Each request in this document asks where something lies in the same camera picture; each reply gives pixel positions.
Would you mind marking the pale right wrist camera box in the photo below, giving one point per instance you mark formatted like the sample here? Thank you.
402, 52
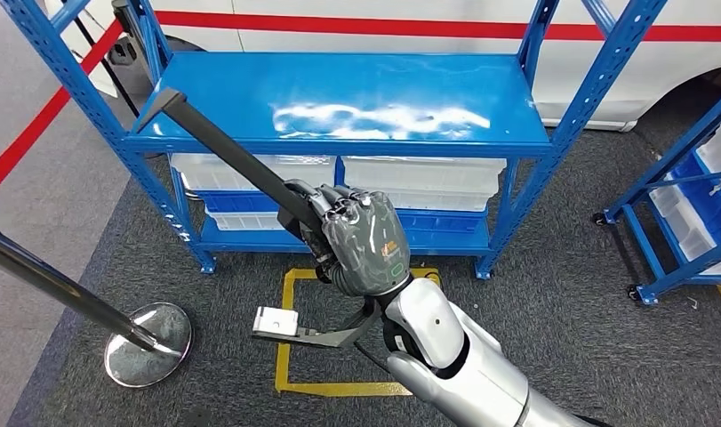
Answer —
274, 323

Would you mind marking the dark stanchion post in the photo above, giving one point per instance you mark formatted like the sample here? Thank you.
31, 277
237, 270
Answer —
121, 9

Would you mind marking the thin black rod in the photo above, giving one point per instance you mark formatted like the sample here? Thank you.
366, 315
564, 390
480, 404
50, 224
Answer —
101, 62

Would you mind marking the chrome stanchion with round base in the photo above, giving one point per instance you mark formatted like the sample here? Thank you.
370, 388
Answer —
148, 348

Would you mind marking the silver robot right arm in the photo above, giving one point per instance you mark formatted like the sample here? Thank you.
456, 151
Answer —
454, 365

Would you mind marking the blue metal shelf rack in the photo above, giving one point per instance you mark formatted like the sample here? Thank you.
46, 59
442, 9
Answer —
366, 88

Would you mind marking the blue wheeled shelf rack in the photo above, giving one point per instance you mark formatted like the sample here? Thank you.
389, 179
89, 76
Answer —
672, 156

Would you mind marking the black plastic panel part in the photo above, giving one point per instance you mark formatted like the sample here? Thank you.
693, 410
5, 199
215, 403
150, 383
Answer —
230, 153

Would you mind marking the white car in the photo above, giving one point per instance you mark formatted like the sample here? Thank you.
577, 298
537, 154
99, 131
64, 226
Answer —
660, 70

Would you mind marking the black flat robot fitting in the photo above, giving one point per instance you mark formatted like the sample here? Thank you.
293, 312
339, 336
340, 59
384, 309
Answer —
195, 417

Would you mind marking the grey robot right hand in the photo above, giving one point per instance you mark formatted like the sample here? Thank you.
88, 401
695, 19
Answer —
366, 247

